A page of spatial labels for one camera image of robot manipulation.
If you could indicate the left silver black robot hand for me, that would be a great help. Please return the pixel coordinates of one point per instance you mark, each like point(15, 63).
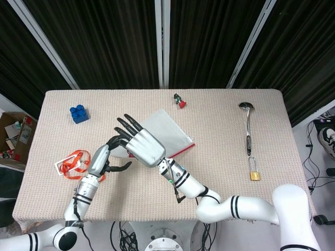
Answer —
point(98, 162)

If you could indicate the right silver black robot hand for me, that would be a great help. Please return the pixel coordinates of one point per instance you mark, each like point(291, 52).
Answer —
point(146, 149)

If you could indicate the clear zipper pouch red edge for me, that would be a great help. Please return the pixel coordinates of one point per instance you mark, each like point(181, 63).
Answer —
point(167, 130)

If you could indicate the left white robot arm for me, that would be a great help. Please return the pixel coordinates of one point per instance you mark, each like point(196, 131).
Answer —
point(81, 198)

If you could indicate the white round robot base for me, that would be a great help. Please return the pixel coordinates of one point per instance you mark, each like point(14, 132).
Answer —
point(163, 241)

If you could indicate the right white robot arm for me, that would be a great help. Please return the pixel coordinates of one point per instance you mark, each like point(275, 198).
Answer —
point(248, 209)

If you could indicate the blue toy building block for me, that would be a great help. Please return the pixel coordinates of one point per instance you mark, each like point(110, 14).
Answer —
point(79, 116)

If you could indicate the red emergency stop button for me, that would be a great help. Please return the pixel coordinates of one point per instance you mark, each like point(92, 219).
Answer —
point(181, 104)

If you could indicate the beige waffle tablecloth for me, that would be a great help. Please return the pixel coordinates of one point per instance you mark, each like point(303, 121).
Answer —
point(222, 130)

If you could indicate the cardboard box with clutter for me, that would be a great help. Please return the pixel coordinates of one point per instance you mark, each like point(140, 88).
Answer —
point(15, 141)

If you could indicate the brass padlock long shackle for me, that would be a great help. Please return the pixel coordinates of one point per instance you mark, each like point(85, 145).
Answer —
point(255, 176)

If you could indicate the black curtain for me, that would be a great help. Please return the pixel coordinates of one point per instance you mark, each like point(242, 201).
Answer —
point(110, 39)

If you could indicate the black white sneaker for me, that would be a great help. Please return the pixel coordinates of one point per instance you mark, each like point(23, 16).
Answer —
point(327, 139)

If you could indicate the black chair base leg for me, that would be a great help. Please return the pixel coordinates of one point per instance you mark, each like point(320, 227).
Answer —
point(320, 219)

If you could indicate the upright aluminium frame post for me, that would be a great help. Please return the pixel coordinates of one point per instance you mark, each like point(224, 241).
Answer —
point(162, 44)

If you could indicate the slanted aluminium frame post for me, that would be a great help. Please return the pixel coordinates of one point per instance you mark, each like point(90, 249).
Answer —
point(44, 44)
point(251, 44)

